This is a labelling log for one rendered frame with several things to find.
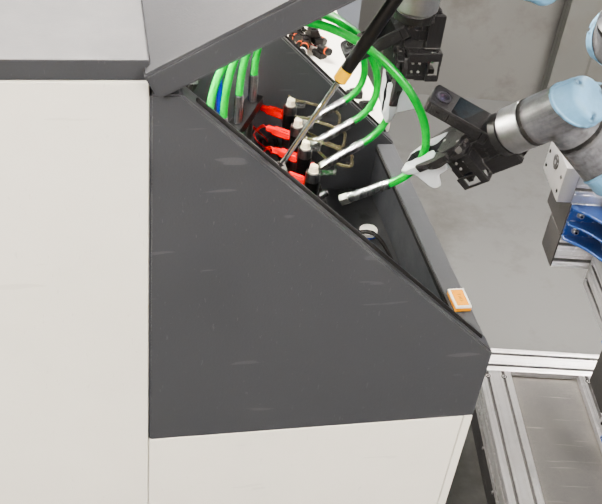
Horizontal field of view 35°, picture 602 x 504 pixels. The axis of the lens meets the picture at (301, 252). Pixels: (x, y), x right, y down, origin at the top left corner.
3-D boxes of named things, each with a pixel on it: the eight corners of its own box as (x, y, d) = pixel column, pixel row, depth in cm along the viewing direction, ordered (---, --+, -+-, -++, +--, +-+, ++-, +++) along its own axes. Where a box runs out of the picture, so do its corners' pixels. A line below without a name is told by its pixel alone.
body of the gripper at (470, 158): (460, 192, 158) (519, 170, 149) (429, 154, 155) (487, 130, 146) (476, 162, 162) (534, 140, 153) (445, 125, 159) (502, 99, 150)
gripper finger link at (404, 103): (416, 130, 170) (426, 84, 165) (384, 130, 169) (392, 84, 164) (412, 121, 173) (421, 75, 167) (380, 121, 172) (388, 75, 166)
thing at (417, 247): (466, 399, 178) (485, 336, 168) (443, 401, 177) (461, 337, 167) (383, 201, 225) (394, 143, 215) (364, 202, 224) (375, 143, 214)
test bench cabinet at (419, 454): (401, 647, 223) (473, 417, 174) (147, 679, 211) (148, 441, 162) (337, 417, 277) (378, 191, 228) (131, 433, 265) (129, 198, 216)
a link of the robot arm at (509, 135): (508, 119, 143) (525, 87, 147) (485, 129, 146) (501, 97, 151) (537, 156, 145) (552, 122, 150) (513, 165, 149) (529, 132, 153)
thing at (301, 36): (339, 64, 235) (342, 43, 232) (296, 63, 233) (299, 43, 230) (321, 22, 253) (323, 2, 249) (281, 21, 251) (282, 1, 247)
